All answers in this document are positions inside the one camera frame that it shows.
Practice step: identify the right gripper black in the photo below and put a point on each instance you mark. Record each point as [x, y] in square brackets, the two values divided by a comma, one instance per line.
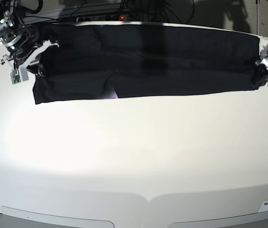
[20, 45]

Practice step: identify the black T-shirt with print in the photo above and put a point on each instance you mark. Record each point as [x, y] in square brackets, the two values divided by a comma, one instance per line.
[142, 60]

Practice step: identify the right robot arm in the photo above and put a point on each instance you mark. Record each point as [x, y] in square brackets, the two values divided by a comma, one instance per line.
[12, 15]

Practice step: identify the black power strip red light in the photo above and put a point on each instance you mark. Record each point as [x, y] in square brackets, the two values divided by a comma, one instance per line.
[115, 17]

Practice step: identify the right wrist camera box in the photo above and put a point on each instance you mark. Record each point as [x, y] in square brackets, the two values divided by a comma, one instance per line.
[18, 75]

